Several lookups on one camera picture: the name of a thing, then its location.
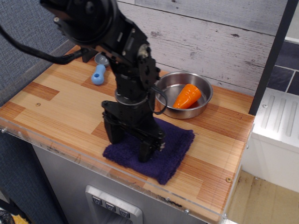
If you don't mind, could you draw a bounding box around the small steel pan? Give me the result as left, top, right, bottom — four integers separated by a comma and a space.
156, 71, 213, 119

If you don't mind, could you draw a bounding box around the left black vertical post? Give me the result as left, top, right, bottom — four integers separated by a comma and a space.
82, 49, 98, 63

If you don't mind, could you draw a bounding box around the clear acrylic front guard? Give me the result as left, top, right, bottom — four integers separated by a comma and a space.
0, 116, 228, 222

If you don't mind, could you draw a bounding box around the blue grey toy scoop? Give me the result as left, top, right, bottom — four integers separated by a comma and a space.
91, 53, 109, 85

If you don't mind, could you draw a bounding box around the yellow object on floor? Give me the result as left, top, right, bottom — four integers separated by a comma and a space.
10, 214, 29, 224

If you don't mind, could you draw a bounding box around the silver toy fridge cabinet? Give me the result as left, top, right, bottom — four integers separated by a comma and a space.
33, 146, 202, 224

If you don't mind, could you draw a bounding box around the purple towel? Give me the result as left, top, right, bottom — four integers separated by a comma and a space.
103, 118, 195, 185

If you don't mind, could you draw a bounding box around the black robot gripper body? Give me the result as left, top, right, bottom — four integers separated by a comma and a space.
102, 93, 165, 151

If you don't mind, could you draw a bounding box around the white toy sink unit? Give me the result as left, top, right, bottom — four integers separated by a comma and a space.
242, 88, 299, 192

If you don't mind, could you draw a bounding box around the orange toy carrot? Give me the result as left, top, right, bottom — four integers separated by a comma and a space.
172, 84, 201, 109

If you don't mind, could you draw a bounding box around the right black vertical post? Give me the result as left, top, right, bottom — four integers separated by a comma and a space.
249, 0, 299, 116

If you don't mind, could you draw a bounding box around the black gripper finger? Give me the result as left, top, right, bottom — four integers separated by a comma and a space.
104, 120, 125, 144
138, 141, 155, 162

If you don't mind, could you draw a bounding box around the black vertical post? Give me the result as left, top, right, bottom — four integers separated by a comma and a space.
82, 49, 98, 63
249, 0, 299, 116

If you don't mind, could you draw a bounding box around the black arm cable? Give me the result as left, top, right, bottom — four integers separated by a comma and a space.
0, 24, 90, 66

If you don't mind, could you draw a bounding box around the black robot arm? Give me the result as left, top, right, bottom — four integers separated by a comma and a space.
41, 0, 165, 162

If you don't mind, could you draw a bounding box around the silver button control panel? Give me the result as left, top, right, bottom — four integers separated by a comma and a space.
85, 185, 143, 224

